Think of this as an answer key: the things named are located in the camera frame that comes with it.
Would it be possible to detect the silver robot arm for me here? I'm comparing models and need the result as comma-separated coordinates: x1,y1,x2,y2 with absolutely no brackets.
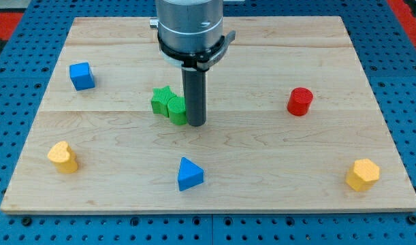
150,0,236,72

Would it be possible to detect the green star block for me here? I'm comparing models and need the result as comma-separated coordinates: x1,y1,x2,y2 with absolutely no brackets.
150,86,176,117

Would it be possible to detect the green cylinder block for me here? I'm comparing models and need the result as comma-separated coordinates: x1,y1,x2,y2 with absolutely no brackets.
167,97,187,125

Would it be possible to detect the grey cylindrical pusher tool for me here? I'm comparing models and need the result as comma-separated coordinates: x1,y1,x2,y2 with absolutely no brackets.
182,69,206,127

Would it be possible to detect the blue triangle block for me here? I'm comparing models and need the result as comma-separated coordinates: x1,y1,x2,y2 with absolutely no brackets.
177,157,204,191

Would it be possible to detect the light wooden board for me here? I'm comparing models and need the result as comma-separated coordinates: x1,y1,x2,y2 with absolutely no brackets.
1,16,416,215

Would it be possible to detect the red cylinder block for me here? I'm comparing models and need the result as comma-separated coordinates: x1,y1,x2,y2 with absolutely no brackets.
287,87,313,116

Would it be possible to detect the blue cube block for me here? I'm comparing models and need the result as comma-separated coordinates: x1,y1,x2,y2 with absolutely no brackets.
69,62,95,91

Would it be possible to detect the yellow heart block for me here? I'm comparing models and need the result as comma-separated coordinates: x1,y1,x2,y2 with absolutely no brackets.
47,141,78,174

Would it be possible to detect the yellow hexagon block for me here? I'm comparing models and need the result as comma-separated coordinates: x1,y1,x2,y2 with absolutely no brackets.
345,159,381,192

